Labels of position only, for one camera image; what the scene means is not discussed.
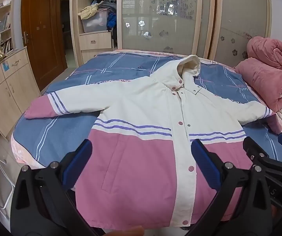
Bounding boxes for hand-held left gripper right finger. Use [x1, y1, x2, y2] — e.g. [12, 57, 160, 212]
[191, 138, 272, 236]

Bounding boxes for white and pink hooded jacket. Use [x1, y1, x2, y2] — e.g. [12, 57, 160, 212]
[24, 54, 276, 230]

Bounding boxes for frosted floral sliding door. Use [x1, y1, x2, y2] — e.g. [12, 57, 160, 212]
[210, 0, 273, 67]
[118, 0, 216, 57]

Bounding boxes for grey clothes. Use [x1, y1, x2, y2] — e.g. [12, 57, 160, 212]
[98, 0, 117, 12]

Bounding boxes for blue garment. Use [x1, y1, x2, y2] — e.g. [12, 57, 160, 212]
[106, 12, 117, 30]

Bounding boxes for bed with blue plaid sheet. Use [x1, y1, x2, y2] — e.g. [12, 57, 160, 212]
[10, 49, 282, 171]

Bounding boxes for light wooden cabinet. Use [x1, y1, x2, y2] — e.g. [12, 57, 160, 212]
[0, 47, 42, 139]

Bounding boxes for clear plastic storage box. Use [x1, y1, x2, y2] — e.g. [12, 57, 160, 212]
[81, 10, 108, 33]

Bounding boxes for row of books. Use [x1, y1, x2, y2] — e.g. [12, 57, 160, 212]
[0, 38, 14, 53]

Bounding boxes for wardrobe drawer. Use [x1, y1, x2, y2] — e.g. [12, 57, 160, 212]
[79, 31, 113, 51]

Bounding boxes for person's left hand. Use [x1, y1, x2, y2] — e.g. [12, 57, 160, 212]
[104, 226, 145, 236]

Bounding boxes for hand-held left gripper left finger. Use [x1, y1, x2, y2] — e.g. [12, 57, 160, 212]
[10, 139, 106, 236]

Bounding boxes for light wooden wardrobe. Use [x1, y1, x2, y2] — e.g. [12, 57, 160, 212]
[70, 0, 273, 65]

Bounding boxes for brown wooden door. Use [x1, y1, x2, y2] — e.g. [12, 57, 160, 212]
[20, 0, 68, 92]

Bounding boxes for white metal frame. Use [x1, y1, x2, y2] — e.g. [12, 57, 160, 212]
[0, 149, 17, 210]

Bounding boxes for pink quilt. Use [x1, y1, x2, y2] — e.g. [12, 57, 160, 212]
[234, 36, 282, 113]

